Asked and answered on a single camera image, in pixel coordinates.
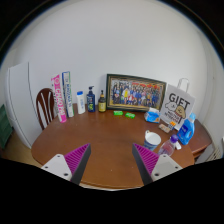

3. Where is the blue detergent bottle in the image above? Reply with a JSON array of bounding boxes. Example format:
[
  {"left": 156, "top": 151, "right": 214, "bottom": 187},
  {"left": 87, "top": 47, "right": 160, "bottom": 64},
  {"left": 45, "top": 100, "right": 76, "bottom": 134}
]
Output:
[{"left": 176, "top": 112, "right": 197, "bottom": 146}]

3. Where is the dark blue pump bottle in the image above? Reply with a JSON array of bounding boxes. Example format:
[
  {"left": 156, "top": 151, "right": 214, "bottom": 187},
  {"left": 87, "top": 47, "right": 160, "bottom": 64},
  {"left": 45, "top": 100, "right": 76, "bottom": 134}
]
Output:
[{"left": 86, "top": 85, "right": 97, "bottom": 113}]

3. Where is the small wrapped snack packet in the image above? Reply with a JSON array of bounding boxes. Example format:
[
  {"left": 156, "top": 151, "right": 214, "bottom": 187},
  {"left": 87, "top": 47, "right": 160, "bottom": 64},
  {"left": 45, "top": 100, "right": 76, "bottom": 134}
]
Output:
[{"left": 158, "top": 123, "right": 171, "bottom": 134}]

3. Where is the blue painted white-lined cup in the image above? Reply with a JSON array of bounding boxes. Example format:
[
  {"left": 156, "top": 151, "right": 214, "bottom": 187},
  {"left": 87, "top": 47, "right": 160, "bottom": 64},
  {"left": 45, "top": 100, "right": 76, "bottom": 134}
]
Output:
[{"left": 143, "top": 129, "right": 162, "bottom": 152}]

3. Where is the blue tissue pack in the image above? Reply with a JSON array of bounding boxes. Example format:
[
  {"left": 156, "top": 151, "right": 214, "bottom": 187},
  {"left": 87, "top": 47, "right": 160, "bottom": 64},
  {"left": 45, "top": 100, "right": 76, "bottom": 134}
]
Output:
[{"left": 143, "top": 107, "right": 162, "bottom": 125}]

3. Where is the dark wooden chair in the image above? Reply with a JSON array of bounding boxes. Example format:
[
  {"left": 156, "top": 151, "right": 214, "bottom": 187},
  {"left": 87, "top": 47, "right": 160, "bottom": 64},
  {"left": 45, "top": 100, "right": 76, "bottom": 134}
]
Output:
[{"left": 35, "top": 87, "right": 58, "bottom": 131}]

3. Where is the framed group photo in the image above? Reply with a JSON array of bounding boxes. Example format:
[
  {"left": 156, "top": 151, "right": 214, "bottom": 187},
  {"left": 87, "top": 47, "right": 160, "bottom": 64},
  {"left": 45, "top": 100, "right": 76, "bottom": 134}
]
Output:
[{"left": 105, "top": 73, "right": 168, "bottom": 112}]

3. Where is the white bottle with blue cap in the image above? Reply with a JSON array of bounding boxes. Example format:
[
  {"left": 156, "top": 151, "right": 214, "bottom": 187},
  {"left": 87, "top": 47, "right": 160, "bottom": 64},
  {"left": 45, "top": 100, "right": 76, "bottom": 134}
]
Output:
[{"left": 76, "top": 90, "right": 87, "bottom": 115}]

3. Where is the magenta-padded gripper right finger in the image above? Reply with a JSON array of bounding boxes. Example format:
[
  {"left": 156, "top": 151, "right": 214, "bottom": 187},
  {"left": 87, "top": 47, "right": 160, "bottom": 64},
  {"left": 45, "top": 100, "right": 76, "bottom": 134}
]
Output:
[{"left": 131, "top": 143, "right": 184, "bottom": 186}]

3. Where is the white radiator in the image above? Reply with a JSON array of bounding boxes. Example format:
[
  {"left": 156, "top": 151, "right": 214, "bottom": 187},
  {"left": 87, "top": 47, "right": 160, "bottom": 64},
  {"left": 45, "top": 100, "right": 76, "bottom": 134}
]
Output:
[{"left": 199, "top": 143, "right": 223, "bottom": 164}]

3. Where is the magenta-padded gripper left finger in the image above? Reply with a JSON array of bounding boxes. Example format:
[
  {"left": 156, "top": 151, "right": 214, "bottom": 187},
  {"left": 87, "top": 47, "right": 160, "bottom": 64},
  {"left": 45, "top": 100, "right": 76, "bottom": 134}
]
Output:
[{"left": 40, "top": 143, "right": 92, "bottom": 186}]

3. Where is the white printed paper gift bag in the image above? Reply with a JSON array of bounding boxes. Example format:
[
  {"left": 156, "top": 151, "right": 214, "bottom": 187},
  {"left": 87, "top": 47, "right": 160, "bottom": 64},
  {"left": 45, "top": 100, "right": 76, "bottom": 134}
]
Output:
[{"left": 159, "top": 77, "right": 197, "bottom": 131}]

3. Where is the amber pump bottle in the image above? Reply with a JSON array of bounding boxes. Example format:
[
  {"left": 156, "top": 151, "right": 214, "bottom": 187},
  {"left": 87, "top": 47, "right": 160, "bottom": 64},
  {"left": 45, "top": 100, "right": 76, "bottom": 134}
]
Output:
[{"left": 98, "top": 89, "right": 107, "bottom": 113}]

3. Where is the white cabinet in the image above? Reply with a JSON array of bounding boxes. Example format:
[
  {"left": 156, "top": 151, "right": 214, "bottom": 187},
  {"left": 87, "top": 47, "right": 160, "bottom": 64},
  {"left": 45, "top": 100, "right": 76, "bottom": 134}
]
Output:
[{"left": 4, "top": 61, "right": 43, "bottom": 149}]

